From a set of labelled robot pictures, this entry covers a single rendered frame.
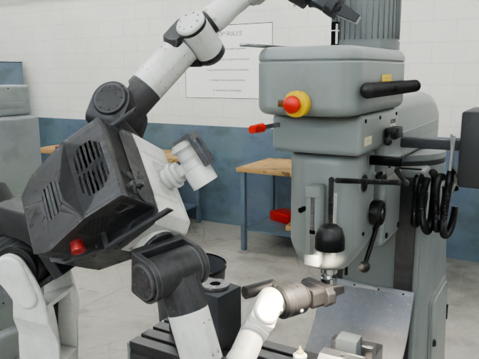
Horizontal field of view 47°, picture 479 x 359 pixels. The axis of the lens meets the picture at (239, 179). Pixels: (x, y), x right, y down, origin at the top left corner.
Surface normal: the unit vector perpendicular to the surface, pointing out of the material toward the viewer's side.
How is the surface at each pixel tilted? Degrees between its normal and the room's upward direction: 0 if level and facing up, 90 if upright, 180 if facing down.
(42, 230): 74
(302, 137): 90
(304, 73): 90
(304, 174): 90
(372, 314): 62
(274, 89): 90
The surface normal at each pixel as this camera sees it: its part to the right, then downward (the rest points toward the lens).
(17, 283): -0.20, 0.18
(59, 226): -0.63, -0.12
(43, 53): -0.50, 0.17
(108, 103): -0.15, -0.30
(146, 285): -0.72, 0.19
